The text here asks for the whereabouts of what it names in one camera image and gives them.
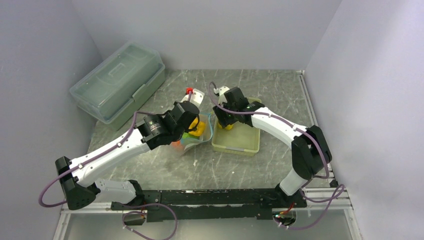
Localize orange fruit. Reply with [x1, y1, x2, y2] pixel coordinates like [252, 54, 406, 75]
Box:
[170, 140, 183, 149]

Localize clear zip top bag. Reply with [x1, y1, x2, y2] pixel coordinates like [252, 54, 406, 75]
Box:
[170, 113, 213, 155]

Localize pale green perforated basket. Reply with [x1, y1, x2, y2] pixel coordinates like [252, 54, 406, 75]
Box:
[211, 115, 261, 156]

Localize light green custard apple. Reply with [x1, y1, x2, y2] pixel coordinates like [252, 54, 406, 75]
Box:
[181, 132, 196, 141]

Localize yellow bananas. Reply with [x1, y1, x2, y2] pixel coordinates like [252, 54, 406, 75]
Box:
[217, 122, 234, 130]

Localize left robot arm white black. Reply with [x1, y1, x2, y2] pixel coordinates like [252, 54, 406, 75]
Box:
[55, 100, 201, 210]

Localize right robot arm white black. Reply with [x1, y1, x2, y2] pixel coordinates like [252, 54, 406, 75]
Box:
[208, 83, 332, 208]

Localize clear lidded storage box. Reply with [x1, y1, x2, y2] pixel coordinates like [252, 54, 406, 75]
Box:
[69, 41, 166, 131]

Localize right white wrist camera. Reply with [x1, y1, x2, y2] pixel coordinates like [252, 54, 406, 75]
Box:
[213, 86, 230, 105]

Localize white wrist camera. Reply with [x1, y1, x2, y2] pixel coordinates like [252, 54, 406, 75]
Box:
[213, 86, 230, 105]
[180, 87, 205, 108]

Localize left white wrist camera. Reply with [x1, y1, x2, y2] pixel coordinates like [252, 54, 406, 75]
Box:
[180, 87, 205, 108]

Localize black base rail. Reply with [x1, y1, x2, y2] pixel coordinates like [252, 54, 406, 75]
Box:
[110, 188, 307, 223]

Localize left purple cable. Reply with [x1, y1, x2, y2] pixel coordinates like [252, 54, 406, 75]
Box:
[38, 92, 196, 240]

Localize purple cable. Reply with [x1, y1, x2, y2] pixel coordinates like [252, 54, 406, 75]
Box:
[207, 81, 346, 231]
[38, 92, 196, 240]

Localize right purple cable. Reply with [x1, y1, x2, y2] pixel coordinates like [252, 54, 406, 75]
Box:
[207, 81, 346, 231]

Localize aluminium frame rail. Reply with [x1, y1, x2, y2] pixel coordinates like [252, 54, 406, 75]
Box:
[53, 184, 350, 240]

